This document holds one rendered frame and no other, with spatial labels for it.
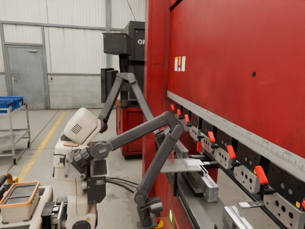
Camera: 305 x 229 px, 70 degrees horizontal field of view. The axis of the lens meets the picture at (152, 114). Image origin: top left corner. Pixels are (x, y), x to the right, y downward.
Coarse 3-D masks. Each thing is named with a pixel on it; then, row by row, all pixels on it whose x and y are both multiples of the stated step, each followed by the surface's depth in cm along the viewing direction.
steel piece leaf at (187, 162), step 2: (182, 158) 152; (182, 160) 151; (184, 160) 153; (186, 160) 153; (188, 160) 153; (190, 160) 153; (192, 160) 153; (194, 160) 153; (196, 160) 153; (184, 162) 147; (186, 162) 150; (188, 162) 150; (190, 162) 150; (192, 162) 150; (194, 162) 150; (196, 162) 150; (186, 164) 146; (188, 164) 147; (190, 164) 147; (192, 164) 147; (194, 164) 147; (196, 164) 147; (198, 164) 147
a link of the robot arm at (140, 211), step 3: (147, 204) 108; (141, 207) 107; (144, 207) 106; (147, 207) 106; (150, 207) 107; (138, 210) 106; (141, 210) 105; (144, 210) 106; (147, 210) 107; (150, 210) 107; (138, 213) 107; (141, 213) 106; (144, 213) 106; (147, 213) 107; (141, 216) 106; (144, 216) 106; (147, 216) 107
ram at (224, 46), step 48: (192, 0) 147; (240, 0) 91; (288, 0) 66; (192, 48) 148; (240, 48) 91; (288, 48) 66; (192, 96) 148; (240, 96) 91; (288, 96) 66; (288, 144) 66
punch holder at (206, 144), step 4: (204, 120) 128; (204, 124) 128; (208, 124) 123; (212, 124) 118; (204, 128) 128; (208, 128) 123; (212, 128) 118; (216, 128) 118; (204, 132) 128; (212, 132) 118; (216, 132) 118; (204, 136) 128; (208, 136) 123; (204, 140) 129; (208, 140) 122; (204, 144) 128; (208, 144) 123; (204, 148) 128; (208, 148) 122; (208, 152) 122; (212, 152) 122
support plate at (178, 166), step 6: (168, 162) 150; (174, 162) 150; (180, 162) 150; (162, 168) 141; (168, 168) 141; (174, 168) 141; (180, 168) 141; (186, 168) 142; (192, 168) 142; (198, 168) 142
